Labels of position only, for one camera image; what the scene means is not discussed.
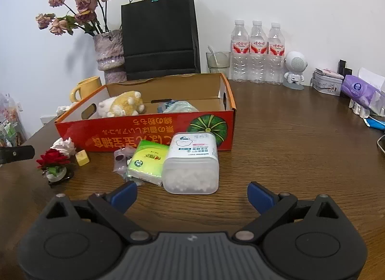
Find clear plastic wrapper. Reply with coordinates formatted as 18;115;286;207
113;150;143;186

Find rack of colourful packets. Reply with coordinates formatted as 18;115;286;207
0;94;27;146

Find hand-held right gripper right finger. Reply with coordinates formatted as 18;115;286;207
231;181;342;246

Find clear cotton swab container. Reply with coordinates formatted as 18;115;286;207
162;132;219;195

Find green tissue pack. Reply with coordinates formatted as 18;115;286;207
126;142;169;186

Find white paper sheet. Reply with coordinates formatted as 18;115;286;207
358;67;385;91

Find small yellow cube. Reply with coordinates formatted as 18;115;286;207
75;149;90;166

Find black paper bag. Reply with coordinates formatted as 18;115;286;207
121;0;201;81

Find yellow mug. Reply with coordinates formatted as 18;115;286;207
70;76;103;103

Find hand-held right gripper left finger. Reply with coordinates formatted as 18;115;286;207
45;181;152;246

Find yellow white plush toy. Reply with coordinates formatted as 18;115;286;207
98;91;145;118

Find red label water bottle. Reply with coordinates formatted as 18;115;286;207
267;22;286;86
249;20;268;84
230;20;250;83

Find small white bottles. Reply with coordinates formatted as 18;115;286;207
349;100;370;117

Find clear glass cup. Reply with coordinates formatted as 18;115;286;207
206;51;231;74

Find blue white tube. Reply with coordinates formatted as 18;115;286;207
363;118;385;130

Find grey tin box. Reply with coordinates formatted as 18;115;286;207
311;71;344;96

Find purple tissue pack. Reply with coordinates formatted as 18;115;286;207
341;75;385;109

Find black rectangular object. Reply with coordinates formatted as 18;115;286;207
338;59;353;76

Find white spoon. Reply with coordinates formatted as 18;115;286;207
207;45;221;67

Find orange cardboard box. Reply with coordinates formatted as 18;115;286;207
55;72;237;153

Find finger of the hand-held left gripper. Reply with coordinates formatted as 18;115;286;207
0;145;35;165

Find white robot speaker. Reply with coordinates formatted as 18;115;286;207
283;51;308;90

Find mottled pink ceramic vase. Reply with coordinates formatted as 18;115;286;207
93;29;127;84

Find red rose ornament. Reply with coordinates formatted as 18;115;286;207
36;148;76;183

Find pink white small device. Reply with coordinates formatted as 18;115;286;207
314;69;344;80

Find dried pink rose bouquet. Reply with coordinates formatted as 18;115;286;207
35;0;116;36

